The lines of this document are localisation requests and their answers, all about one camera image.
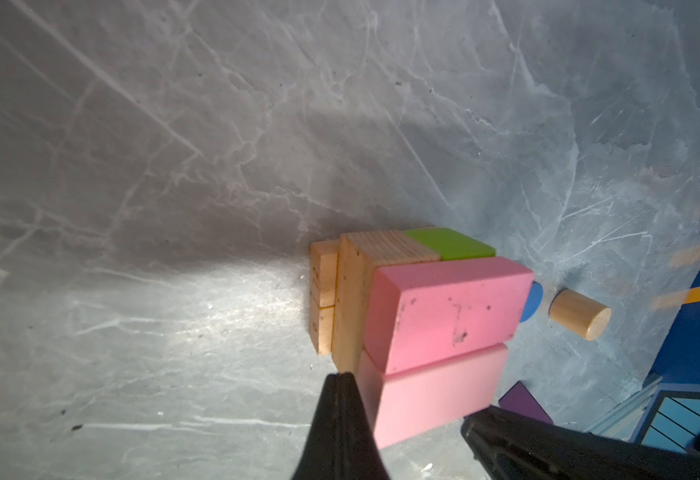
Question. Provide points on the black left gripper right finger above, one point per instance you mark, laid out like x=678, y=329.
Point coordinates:
x=511, y=446

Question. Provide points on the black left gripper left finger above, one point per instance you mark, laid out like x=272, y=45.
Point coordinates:
x=340, y=444

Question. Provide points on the pink block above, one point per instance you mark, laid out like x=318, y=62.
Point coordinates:
x=424, y=313
x=401, y=406

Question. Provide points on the engraved natural wood block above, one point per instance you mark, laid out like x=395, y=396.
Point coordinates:
x=321, y=327
x=323, y=268

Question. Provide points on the long natural wood block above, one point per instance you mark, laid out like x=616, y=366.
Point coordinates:
x=360, y=254

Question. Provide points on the green wood block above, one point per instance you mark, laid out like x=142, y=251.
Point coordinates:
x=450, y=244

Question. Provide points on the purple house-shaped block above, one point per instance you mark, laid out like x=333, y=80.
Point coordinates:
x=519, y=400

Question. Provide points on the blue round block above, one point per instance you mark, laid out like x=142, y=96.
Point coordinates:
x=533, y=301

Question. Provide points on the small natural wood cylinder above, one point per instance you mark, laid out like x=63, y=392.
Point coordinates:
x=580, y=314

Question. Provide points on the aluminium corner post right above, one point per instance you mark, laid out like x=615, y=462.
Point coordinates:
x=621, y=422

